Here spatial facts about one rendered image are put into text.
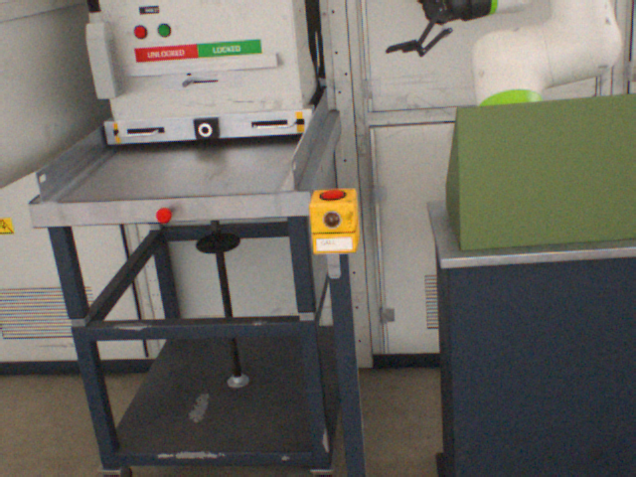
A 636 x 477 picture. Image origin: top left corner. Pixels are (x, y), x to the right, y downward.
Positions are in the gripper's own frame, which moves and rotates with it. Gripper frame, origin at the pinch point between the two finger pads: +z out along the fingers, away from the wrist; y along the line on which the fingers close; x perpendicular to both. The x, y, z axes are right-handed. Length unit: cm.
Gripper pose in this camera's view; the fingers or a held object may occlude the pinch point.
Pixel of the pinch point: (382, 21)
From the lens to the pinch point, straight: 194.2
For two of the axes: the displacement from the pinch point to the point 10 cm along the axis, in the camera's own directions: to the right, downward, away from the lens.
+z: -9.3, 2.8, -2.4
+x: 2.0, -1.6, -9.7
